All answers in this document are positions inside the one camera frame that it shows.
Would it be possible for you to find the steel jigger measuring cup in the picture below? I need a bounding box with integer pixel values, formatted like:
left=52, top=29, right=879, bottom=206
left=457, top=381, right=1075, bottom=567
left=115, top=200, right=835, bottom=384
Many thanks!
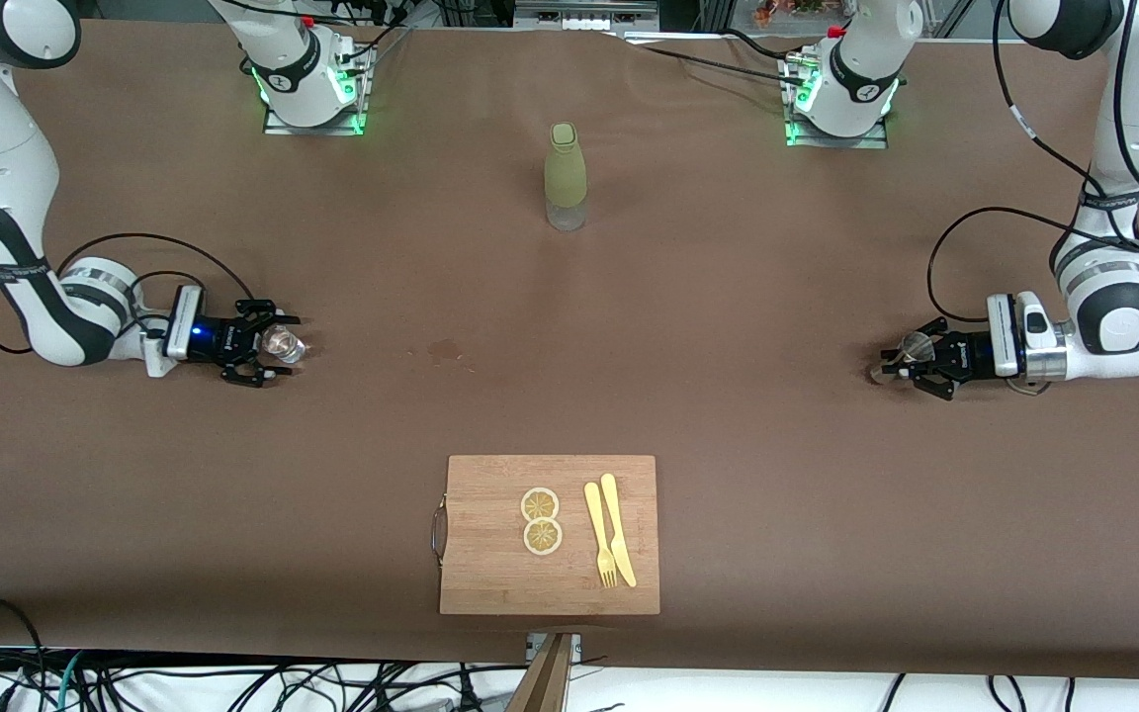
left=871, top=331, right=936, bottom=382

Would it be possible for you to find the clear glass beaker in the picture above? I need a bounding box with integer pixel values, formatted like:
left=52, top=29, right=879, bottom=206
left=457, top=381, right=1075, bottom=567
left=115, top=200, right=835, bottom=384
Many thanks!
left=261, top=324, right=307, bottom=365

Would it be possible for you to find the wooden cutting board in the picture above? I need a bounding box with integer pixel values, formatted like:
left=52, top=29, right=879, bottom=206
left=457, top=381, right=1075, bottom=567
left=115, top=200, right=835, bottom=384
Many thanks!
left=431, top=454, right=661, bottom=617

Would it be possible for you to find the green sleeved glass bottle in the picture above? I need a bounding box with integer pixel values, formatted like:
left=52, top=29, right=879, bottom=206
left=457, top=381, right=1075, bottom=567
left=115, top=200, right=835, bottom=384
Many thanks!
left=544, top=123, right=589, bottom=232

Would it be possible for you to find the yellow plastic knife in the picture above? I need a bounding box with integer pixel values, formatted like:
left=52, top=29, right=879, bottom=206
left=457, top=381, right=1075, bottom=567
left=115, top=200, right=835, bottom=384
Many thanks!
left=600, top=473, right=639, bottom=588

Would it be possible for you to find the yellow plastic fork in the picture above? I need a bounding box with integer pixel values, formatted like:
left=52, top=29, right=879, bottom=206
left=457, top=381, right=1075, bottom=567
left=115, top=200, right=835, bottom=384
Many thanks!
left=583, top=482, right=620, bottom=589

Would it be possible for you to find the white power strip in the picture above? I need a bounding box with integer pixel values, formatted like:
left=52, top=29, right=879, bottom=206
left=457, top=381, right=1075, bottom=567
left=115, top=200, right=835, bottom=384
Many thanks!
left=515, top=0, right=659, bottom=31

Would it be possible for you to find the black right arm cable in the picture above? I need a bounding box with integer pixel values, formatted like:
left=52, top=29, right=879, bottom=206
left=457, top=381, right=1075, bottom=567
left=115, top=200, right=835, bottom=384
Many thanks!
left=0, top=233, right=254, bottom=355

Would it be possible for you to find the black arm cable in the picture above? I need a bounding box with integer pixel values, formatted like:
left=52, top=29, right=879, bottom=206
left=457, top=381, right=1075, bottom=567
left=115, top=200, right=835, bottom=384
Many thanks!
left=927, top=0, right=1139, bottom=325
left=0, top=233, right=254, bottom=355

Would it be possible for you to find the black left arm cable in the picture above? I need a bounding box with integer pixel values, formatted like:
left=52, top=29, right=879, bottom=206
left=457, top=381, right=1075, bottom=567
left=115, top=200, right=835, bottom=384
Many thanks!
left=927, top=0, right=1139, bottom=325

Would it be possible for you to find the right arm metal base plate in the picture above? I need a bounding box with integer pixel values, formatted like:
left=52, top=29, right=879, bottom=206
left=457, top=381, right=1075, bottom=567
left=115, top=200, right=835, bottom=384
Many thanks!
left=263, top=40, right=373, bottom=136

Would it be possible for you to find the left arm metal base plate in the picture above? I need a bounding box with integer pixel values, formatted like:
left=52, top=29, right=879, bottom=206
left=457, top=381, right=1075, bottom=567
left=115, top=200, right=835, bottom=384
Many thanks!
left=784, top=54, right=892, bottom=150

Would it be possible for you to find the black cable on table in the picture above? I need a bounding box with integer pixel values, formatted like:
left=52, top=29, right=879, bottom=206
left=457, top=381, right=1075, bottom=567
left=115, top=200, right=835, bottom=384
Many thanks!
left=619, top=30, right=813, bottom=88

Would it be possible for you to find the teal cable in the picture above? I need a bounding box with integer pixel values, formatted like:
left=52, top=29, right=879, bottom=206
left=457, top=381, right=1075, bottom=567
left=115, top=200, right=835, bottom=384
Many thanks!
left=53, top=651, right=86, bottom=712

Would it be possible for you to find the metal bracket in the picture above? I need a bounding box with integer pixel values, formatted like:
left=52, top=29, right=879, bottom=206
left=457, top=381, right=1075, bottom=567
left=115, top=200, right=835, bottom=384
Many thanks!
left=527, top=633, right=583, bottom=666

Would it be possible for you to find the wooden post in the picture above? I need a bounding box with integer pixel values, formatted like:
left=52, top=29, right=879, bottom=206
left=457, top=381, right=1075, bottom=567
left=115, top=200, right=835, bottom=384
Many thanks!
left=508, top=633, right=575, bottom=712

